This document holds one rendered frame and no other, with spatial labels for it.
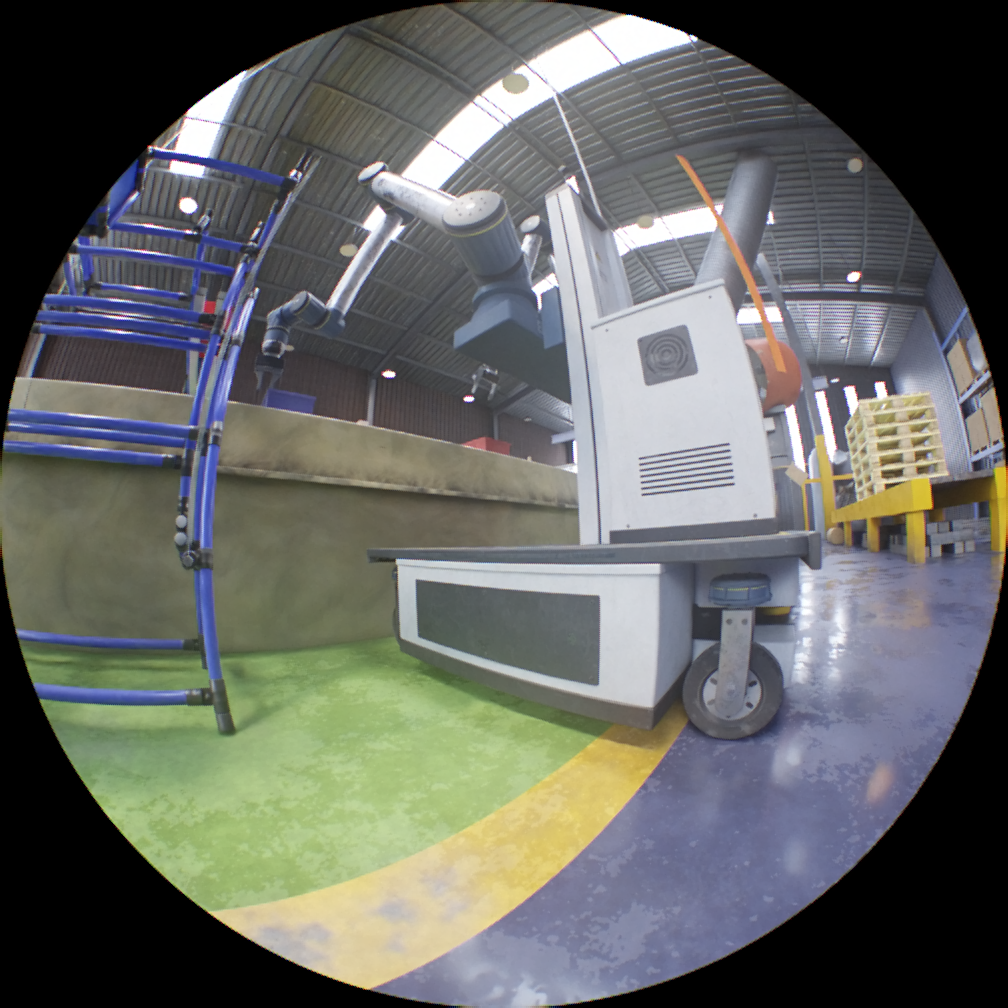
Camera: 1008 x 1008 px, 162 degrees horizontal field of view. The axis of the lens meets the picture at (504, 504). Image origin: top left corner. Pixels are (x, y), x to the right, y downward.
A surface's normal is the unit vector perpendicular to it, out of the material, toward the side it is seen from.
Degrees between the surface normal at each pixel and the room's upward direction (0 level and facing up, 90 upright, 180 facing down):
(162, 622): 90
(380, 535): 90
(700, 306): 90
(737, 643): 90
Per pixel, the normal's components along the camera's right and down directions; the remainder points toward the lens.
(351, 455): 0.72, -0.10
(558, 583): -0.69, -0.07
